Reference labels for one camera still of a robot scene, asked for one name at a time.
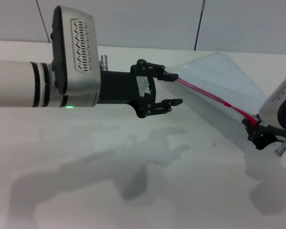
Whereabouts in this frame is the grey wall seam strip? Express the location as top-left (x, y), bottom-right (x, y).
top-left (35, 0), bottom-right (51, 43)

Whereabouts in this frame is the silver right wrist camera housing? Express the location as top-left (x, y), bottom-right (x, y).
top-left (259, 68), bottom-right (286, 144)

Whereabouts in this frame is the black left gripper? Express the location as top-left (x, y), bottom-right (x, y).
top-left (99, 59), bottom-right (184, 119)

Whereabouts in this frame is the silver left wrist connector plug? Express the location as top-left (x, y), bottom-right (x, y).
top-left (99, 54), bottom-right (110, 72)

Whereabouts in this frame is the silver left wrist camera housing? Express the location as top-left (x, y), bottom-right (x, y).
top-left (50, 6), bottom-right (101, 108)

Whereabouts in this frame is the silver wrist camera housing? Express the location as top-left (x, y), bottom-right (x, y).
top-left (50, 6), bottom-right (101, 108)
top-left (259, 68), bottom-right (286, 144)

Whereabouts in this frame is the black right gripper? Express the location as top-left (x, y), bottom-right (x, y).
top-left (241, 114), bottom-right (286, 151)

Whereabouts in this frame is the transparent document bag red zipper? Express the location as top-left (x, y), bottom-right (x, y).
top-left (161, 52), bottom-right (269, 127)

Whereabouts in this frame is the thin black vertical cable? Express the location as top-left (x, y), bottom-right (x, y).
top-left (194, 0), bottom-right (207, 51)

